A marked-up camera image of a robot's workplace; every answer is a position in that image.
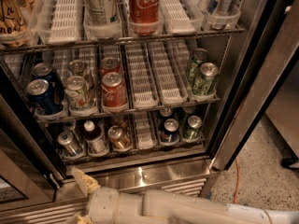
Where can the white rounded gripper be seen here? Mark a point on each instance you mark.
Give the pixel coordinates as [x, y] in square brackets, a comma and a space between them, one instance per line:
[102, 203]

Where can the dark bottle with white cap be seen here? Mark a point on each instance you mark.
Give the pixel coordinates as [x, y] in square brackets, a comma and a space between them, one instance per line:
[95, 139]

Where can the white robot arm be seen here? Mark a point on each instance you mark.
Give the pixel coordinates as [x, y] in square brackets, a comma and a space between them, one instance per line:
[162, 207]

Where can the silver blue can bottom shelf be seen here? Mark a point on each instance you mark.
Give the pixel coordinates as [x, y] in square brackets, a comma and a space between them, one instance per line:
[70, 143]

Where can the gold can bottom shelf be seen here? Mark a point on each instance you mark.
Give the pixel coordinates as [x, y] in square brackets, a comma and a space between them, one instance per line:
[119, 138]

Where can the dark blue can bottom shelf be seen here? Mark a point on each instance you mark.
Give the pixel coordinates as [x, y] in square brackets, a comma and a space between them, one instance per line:
[169, 133]

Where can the blue can front middle shelf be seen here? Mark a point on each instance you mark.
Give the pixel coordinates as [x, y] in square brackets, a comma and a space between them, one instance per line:
[43, 97]

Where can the stainless fridge base panel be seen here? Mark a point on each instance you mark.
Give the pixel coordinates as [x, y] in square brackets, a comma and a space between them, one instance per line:
[192, 176]

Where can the green can bottom shelf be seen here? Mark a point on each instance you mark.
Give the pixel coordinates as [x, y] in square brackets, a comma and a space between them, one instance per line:
[192, 127]

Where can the green can shelf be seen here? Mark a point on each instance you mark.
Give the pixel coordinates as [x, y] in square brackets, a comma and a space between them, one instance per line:
[192, 127]
[197, 57]
[205, 79]

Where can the blue can rear middle shelf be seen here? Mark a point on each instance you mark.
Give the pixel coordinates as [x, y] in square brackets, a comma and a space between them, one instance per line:
[46, 71]

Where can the green can front middle shelf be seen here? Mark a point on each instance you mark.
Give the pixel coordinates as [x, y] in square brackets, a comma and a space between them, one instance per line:
[205, 79]

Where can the green can rear middle shelf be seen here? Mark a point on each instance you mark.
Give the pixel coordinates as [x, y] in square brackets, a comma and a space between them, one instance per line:
[197, 57]

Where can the white labelled can top shelf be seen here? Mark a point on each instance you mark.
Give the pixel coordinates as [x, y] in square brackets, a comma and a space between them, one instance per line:
[102, 12]

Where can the tan lettered can top shelf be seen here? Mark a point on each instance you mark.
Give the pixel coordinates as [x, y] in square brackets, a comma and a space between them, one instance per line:
[13, 27]

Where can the stainless fridge door right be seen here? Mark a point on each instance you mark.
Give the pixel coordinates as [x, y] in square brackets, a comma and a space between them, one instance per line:
[253, 64]

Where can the white patterned can front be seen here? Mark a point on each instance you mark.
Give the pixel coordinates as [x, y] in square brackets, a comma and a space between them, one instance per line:
[78, 93]

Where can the white patterned can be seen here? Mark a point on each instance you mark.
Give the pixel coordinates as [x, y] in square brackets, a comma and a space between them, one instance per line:
[80, 68]
[78, 93]

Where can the red cola can front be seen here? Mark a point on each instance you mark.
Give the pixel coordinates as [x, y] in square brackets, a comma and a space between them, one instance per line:
[114, 90]

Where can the white empty can tray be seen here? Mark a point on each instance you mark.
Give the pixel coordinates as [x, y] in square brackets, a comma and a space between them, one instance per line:
[142, 83]
[168, 81]

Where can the white patterned can rear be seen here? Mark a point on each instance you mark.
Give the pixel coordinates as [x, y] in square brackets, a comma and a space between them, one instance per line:
[80, 68]

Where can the red cola can rear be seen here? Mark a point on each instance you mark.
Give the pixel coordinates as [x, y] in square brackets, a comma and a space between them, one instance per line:
[108, 65]

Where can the black caster wheel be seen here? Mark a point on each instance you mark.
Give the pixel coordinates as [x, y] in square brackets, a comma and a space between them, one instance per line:
[290, 163]

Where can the tall red cola can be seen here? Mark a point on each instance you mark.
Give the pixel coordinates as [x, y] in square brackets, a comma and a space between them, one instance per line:
[144, 16]

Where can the middle wire shelf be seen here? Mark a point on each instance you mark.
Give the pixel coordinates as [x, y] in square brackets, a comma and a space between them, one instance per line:
[101, 111]

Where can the wire shelf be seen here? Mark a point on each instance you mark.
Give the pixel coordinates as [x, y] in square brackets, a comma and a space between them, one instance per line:
[101, 111]
[119, 41]

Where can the top wire shelf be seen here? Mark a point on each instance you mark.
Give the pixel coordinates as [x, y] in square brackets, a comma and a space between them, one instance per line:
[119, 41]

